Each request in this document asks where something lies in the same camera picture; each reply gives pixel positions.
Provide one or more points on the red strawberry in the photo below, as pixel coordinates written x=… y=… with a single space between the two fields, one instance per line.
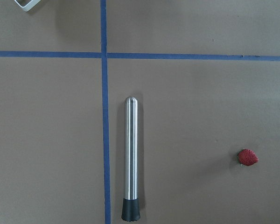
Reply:
x=247 y=157

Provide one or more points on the white cup rack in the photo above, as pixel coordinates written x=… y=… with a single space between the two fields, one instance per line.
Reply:
x=27 y=5

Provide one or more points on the steel muddler black tip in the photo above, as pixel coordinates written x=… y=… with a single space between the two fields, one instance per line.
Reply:
x=131 y=208

